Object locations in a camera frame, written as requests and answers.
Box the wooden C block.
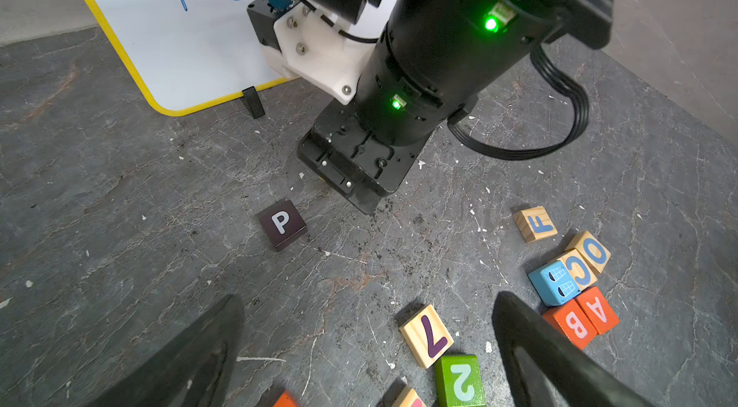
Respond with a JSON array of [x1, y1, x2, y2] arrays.
[[557, 249, 598, 291]]

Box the wooden 7 block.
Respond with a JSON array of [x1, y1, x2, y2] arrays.
[[400, 304, 454, 370]]

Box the wooden F block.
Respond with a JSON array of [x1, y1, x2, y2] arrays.
[[513, 206, 557, 243]]

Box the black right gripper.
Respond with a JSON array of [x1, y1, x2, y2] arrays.
[[297, 100, 429, 215]]

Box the green 2 block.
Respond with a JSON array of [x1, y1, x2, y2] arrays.
[[434, 354, 486, 407]]

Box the wooden O block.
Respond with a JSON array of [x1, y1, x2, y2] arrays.
[[566, 230, 611, 276]]

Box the red R block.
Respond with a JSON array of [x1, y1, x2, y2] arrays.
[[273, 391, 298, 407]]

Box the blue face block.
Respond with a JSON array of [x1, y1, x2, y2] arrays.
[[528, 261, 580, 307]]

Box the dark purple P block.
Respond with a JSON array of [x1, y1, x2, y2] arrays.
[[257, 199, 308, 251]]

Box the red A block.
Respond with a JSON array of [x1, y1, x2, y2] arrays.
[[575, 286, 620, 335]]

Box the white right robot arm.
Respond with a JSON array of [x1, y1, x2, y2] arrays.
[[298, 0, 614, 214]]

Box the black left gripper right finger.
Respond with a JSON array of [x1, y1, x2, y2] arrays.
[[492, 291, 651, 406]]

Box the red B block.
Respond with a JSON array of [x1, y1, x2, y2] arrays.
[[543, 299, 598, 349]]

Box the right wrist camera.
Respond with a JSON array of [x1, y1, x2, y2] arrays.
[[248, 0, 378, 105]]

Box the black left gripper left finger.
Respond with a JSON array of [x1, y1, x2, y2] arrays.
[[88, 295, 244, 406]]

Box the yellow framed whiteboard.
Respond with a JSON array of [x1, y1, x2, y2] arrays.
[[84, 0, 397, 117]]

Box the red H block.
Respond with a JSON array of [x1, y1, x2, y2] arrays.
[[392, 386, 426, 407]]

